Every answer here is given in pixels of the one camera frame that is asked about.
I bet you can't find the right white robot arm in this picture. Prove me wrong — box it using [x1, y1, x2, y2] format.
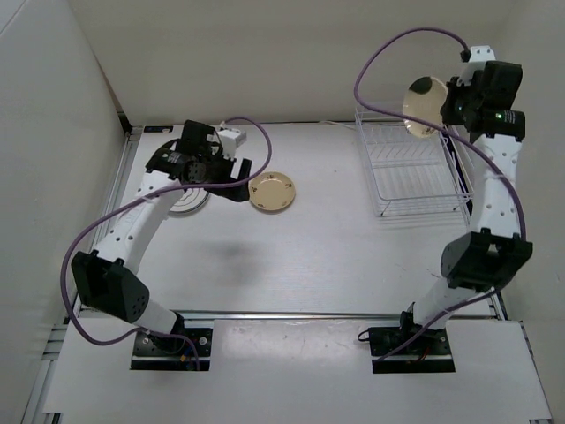
[396, 59, 533, 353]

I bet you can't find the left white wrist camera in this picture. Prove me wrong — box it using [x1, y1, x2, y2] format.
[217, 127, 247, 159]

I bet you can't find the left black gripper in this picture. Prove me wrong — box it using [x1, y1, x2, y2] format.
[195, 148, 251, 201]

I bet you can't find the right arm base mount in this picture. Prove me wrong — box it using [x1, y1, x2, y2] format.
[358, 312, 456, 375]

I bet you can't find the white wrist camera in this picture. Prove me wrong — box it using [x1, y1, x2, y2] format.
[217, 127, 247, 159]
[456, 45, 495, 87]

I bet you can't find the metal rail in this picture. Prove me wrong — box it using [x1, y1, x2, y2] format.
[79, 308, 500, 320]

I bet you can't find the white plate green rim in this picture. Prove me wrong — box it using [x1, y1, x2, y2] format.
[169, 188, 210, 216]

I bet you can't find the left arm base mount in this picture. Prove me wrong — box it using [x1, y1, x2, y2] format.
[130, 320, 214, 372]

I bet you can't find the white wire dish rack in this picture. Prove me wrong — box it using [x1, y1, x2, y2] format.
[355, 107, 473, 222]

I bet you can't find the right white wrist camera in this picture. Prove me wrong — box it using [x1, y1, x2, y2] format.
[456, 45, 495, 87]

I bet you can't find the cream yellow plate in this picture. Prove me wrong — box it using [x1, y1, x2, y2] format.
[248, 171, 297, 213]

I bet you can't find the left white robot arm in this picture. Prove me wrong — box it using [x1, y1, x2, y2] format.
[71, 120, 252, 353]

